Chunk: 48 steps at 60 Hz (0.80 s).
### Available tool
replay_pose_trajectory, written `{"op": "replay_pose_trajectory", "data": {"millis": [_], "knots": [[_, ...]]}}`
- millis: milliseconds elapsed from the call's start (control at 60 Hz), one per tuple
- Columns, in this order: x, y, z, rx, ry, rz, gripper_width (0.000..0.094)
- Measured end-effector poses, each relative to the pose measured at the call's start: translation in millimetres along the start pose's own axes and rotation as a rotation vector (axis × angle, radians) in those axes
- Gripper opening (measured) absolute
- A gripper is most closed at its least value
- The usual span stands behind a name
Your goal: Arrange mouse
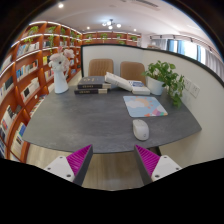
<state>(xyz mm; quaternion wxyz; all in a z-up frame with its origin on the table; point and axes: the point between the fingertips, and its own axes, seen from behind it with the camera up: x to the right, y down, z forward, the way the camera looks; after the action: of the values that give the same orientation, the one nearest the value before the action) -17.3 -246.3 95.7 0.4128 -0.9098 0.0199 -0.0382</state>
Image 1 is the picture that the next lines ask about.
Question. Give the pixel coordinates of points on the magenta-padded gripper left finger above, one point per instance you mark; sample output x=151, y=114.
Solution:
x=61, y=166

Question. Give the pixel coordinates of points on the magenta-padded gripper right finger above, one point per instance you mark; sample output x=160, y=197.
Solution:
x=163, y=166

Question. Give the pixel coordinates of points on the white computer mouse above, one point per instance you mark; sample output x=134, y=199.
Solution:
x=140, y=130

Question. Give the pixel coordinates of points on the pastel cloud print mouse pad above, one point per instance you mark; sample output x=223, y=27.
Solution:
x=144, y=106

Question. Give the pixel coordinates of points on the blue and white book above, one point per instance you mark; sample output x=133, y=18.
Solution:
x=140, y=88

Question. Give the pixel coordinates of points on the green plant in white pot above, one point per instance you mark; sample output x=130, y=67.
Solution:
x=156, y=85

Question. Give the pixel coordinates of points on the white vase with pink flowers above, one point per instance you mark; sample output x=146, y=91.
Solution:
x=60, y=81

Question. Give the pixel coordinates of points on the orange wooden bookshelf unit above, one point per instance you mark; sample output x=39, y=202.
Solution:
x=30, y=76

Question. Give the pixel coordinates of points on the thick white book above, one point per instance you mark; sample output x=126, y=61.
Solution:
x=118, y=81

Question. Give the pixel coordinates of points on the tan upholstered chair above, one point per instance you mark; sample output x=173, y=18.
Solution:
x=132, y=70
x=100, y=66

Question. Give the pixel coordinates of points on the window with grey curtains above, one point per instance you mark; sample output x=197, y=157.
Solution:
x=191, y=50

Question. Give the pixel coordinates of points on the ceiling chandelier lamp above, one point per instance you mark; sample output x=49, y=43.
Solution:
x=110, y=24

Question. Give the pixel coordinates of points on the recessed ceiling spotlights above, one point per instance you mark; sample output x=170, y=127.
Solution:
x=60, y=5

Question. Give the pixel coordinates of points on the ceiling air vent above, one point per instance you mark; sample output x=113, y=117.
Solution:
x=145, y=2

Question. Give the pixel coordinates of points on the white wall socket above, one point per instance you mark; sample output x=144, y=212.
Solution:
x=195, y=90
x=187, y=84

